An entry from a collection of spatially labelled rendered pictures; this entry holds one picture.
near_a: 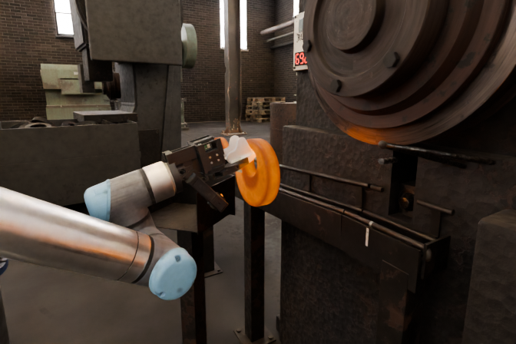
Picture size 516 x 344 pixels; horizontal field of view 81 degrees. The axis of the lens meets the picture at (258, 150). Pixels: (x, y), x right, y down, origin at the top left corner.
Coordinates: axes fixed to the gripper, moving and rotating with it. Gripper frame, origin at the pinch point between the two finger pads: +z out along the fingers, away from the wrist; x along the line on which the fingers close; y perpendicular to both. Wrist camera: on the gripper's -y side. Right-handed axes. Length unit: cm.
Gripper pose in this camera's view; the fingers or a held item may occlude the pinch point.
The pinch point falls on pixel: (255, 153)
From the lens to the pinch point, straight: 71.0
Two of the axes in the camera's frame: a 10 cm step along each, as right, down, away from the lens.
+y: -2.3, -9.3, -2.9
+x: -4.9, -1.5, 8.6
